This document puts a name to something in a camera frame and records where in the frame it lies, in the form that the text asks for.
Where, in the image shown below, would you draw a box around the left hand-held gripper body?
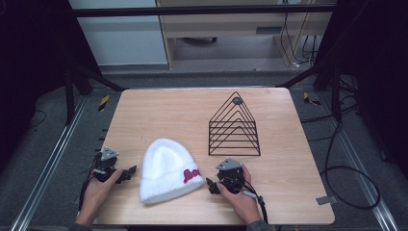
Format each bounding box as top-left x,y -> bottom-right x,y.
91,146 -> 120,184

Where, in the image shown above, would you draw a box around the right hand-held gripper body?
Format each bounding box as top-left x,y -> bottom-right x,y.
215,157 -> 248,195

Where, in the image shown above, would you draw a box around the white knitted beanie hat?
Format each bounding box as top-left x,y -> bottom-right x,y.
138,138 -> 206,206

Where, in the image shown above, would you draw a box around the person's left hand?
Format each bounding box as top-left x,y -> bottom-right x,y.
83,168 -> 124,216

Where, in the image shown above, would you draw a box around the person's right hand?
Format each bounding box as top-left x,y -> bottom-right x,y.
217,164 -> 263,221

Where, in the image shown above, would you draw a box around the yellow black striped tape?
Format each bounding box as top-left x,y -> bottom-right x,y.
97,94 -> 111,113
302,91 -> 322,107

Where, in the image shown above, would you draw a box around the black metal stand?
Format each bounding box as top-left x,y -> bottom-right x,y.
63,59 -> 128,127
276,59 -> 344,122

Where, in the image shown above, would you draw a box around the grey tape piece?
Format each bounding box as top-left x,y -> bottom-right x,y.
315,194 -> 339,207

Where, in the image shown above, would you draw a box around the black curtain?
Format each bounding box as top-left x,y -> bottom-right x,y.
0,0 -> 101,176
314,0 -> 408,181

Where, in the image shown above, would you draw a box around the white cabinet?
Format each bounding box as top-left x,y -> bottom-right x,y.
68,0 -> 169,67

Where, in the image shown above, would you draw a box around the light wooden desk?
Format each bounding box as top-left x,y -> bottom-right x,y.
155,0 -> 339,70

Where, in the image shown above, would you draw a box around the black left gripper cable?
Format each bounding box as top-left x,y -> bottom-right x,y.
78,160 -> 101,211

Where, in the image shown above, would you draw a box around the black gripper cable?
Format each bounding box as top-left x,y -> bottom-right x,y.
240,179 -> 269,225
78,160 -> 101,211

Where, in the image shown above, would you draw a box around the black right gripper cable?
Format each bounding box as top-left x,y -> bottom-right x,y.
240,179 -> 269,225

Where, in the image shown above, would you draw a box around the black wire rack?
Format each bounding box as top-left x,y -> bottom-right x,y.
207,90 -> 262,158

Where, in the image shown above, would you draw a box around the aluminium floor rail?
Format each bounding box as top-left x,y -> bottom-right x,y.
10,95 -> 89,231
319,91 -> 401,231

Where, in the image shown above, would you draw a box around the thin black floor cable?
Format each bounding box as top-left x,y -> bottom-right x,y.
28,109 -> 48,130

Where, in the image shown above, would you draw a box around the black looped floor cable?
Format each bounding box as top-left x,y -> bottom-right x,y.
300,102 -> 382,212

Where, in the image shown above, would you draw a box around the black hanging desk cables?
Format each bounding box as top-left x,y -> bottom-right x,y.
279,2 -> 319,67

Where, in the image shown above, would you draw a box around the black horizontal frame bar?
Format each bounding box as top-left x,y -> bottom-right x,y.
68,5 -> 339,18

